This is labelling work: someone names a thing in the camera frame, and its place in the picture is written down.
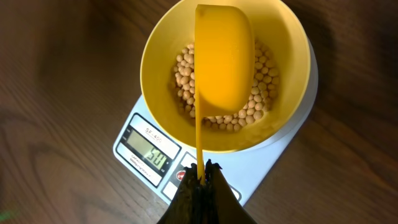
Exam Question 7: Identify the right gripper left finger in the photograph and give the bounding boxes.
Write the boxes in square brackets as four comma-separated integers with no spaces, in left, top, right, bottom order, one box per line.
[157,163,203,224]

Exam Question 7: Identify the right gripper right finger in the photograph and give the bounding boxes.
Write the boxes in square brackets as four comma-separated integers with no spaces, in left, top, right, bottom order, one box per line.
[203,159,256,224]

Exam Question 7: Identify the yellow measuring scoop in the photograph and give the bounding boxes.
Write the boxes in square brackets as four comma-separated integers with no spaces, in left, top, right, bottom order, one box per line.
[195,4,254,184]

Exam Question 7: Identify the yellow bowl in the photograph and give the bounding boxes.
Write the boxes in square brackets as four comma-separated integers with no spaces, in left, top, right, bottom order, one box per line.
[141,0,311,152]

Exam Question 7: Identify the white digital kitchen scale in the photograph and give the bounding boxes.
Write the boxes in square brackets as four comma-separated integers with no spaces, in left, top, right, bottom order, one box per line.
[113,53,318,205]

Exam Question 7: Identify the soybeans in yellow bowl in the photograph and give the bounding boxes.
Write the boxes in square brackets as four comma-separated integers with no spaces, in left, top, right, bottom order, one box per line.
[173,40,280,131]

